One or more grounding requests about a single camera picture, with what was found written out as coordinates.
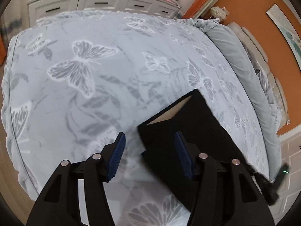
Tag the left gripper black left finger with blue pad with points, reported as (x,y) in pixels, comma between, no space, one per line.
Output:
(58,202)

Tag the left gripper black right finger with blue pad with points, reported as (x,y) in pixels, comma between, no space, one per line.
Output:
(225,193)

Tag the black pants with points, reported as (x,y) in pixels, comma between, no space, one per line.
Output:
(191,116)

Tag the beige padded headboard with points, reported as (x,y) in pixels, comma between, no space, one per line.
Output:
(269,83)

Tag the butterfly print bedspread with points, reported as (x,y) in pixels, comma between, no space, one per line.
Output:
(75,80)

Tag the grey folded duvet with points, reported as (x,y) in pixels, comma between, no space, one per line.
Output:
(232,49)

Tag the small plush toy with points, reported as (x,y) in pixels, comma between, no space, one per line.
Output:
(220,13)

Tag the white drawer cabinet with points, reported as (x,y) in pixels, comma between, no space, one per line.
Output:
(42,8)

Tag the framed wall picture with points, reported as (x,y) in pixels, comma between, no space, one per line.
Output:
(287,30)

